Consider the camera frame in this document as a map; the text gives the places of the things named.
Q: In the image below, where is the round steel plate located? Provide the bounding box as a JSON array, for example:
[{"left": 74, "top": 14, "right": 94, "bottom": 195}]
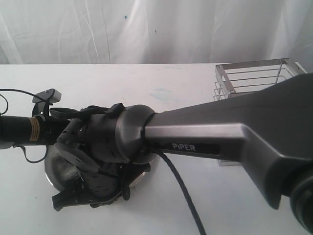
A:
[{"left": 44, "top": 144, "right": 161, "bottom": 194}]

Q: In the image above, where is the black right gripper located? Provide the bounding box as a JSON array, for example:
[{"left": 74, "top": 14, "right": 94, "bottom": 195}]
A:
[{"left": 52, "top": 162, "right": 152, "bottom": 211}]

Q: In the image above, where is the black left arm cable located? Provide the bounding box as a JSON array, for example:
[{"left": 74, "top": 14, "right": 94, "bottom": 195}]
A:
[{"left": 0, "top": 89, "right": 49, "bottom": 164}]

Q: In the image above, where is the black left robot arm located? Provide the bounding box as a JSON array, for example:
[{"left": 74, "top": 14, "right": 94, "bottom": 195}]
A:
[{"left": 0, "top": 115, "right": 69, "bottom": 149}]

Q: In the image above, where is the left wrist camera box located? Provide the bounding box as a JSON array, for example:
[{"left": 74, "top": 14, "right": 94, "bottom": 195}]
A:
[{"left": 32, "top": 89, "right": 62, "bottom": 104}]

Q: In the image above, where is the white backdrop curtain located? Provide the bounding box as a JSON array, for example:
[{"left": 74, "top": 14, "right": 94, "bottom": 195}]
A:
[{"left": 0, "top": 0, "right": 313, "bottom": 67}]

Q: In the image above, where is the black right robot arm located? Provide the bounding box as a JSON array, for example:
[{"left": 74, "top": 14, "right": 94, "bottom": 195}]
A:
[{"left": 50, "top": 73, "right": 313, "bottom": 234}]

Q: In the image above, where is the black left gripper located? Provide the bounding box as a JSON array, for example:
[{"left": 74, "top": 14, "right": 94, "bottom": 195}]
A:
[{"left": 36, "top": 115, "right": 69, "bottom": 144}]

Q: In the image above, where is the wire metal utensil rack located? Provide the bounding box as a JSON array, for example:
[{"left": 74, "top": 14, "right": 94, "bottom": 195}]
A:
[{"left": 212, "top": 57, "right": 308, "bottom": 167}]

